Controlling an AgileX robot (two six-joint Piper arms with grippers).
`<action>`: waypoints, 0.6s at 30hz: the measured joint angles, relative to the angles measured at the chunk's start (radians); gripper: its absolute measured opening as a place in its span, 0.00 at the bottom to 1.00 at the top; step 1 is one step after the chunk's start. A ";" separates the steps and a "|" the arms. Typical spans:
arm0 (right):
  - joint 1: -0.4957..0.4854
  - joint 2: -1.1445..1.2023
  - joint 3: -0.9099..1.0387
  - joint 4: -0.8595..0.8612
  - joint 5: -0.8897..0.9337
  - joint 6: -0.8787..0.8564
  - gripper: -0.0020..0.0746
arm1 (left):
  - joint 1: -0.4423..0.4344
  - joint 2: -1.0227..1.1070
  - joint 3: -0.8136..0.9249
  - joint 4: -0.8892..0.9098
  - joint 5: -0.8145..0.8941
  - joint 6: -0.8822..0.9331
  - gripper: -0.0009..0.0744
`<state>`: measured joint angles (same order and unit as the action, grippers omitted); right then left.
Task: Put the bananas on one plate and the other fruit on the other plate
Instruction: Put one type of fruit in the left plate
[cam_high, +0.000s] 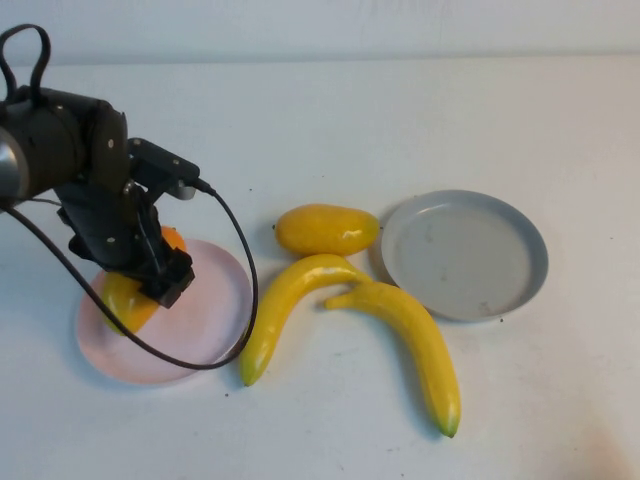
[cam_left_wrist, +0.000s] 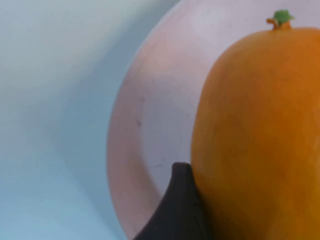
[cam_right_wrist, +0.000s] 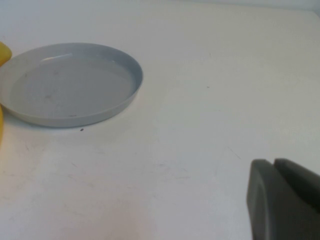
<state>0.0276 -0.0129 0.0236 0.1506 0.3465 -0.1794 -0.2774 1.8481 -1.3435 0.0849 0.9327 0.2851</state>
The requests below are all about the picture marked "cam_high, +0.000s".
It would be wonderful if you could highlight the pink round plate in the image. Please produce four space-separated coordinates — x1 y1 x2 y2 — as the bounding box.
75 238 255 386

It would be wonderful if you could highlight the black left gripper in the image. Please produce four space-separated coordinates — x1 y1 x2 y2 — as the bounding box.
56 169 195 309

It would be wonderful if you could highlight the orange tinted plastic mango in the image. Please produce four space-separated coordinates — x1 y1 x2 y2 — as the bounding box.
101 225 188 336

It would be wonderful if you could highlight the yellow plastic banana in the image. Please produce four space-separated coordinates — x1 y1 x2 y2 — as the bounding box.
324 281 462 440
238 253 376 388

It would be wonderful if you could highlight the grey round plate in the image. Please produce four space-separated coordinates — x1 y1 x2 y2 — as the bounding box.
380 189 550 324

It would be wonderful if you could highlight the yellow plastic mango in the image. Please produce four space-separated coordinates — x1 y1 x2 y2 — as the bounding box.
274 203 381 258

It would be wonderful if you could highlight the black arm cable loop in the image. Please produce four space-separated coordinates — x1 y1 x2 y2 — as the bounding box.
0 23 52 109

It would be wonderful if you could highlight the black left camera cable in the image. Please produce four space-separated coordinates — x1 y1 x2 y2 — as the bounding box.
0 178 260 372

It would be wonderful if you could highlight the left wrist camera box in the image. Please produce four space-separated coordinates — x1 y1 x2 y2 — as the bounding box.
127 138 202 202

